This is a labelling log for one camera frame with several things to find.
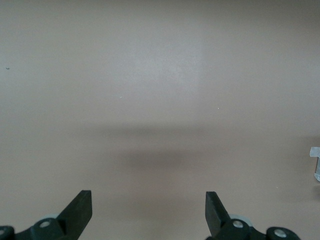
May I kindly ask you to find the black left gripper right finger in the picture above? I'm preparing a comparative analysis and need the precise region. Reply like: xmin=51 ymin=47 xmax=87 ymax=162
xmin=205 ymin=191 xmax=269 ymax=240

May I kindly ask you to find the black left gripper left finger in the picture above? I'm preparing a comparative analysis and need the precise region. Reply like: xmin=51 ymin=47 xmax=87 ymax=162
xmin=13 ymin=189 xmax=93 ymax=240

